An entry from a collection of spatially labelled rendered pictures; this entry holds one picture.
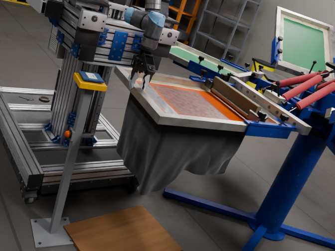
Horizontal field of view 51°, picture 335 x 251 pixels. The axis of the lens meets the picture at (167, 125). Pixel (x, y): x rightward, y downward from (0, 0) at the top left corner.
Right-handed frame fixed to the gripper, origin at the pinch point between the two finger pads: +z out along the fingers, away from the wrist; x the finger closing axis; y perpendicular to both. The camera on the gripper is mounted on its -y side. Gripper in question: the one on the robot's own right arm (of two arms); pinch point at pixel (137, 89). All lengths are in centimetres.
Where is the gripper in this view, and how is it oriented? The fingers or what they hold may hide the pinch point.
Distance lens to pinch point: 165.2
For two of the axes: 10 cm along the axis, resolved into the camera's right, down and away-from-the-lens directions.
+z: -3.1, 8.7, 3.8
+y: -4.2, -4.9, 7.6
